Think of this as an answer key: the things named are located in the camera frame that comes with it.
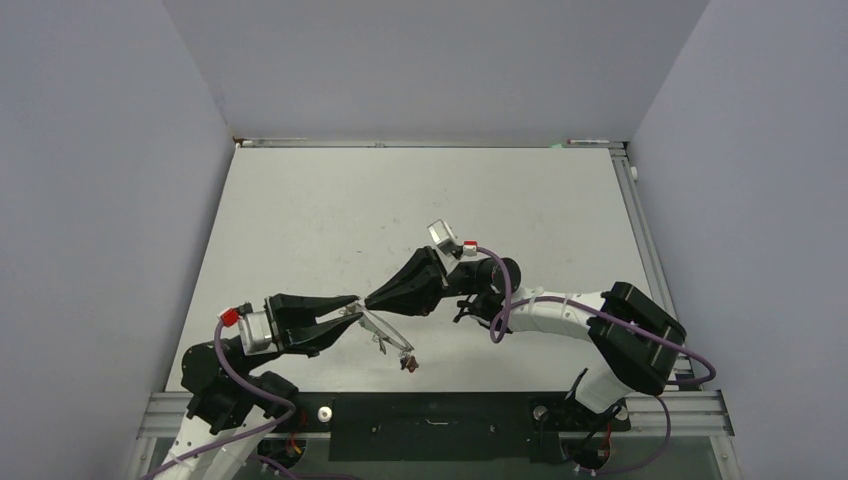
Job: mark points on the aluminium rail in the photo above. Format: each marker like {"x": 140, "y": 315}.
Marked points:
{"x": 442, "y": 143}
{"x": 692, "y": 413}
{"x": 627, "y": 180}

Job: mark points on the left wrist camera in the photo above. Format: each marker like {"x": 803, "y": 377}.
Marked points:
{"x": 256, "y": 333}

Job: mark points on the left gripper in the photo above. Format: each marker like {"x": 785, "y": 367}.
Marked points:
{"x": 296, "y": 314}

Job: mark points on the right aluminium rail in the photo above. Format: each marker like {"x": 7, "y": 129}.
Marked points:
{"x": 627, "y": 180}

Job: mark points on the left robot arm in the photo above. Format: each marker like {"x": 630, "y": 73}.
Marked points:
{"x": 231, "y": 409}

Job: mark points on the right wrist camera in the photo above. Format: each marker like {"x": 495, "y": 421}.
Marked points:
{"x": 443, "y": 238}

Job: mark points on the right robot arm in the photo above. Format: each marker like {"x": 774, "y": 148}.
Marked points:
{"x": 637, "y": 340}

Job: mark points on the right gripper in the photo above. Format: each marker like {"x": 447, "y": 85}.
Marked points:
{"x": 417, "y": 288}

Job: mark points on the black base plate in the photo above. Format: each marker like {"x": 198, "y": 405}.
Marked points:
{"x": 423, "y": 440}

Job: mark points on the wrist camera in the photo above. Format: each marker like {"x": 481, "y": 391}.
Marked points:
{"x": 443, "y": 238}
{"x": 256, "y": 333}

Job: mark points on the front aluminium rail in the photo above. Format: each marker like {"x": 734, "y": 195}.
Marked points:
{"x": 692, "y": 413}

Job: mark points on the back aluminium rail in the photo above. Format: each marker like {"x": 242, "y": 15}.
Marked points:
{"x": 442, "y": 143}

